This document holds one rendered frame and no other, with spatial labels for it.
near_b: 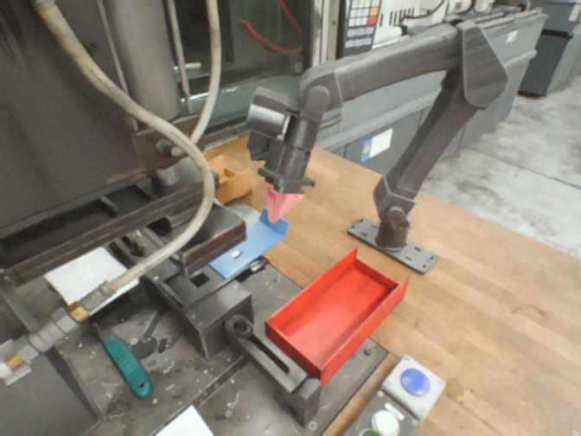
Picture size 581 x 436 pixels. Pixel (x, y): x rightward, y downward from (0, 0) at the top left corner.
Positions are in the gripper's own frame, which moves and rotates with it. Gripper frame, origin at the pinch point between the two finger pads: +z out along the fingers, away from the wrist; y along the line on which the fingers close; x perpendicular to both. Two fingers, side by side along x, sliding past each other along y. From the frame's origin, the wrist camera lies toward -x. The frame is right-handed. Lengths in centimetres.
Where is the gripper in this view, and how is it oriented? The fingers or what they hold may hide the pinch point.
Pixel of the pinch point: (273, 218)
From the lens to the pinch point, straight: 68.0
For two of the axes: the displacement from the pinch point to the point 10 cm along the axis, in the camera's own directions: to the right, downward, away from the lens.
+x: 7.1, 4.3, -5.6
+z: -3.1, 9.0, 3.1
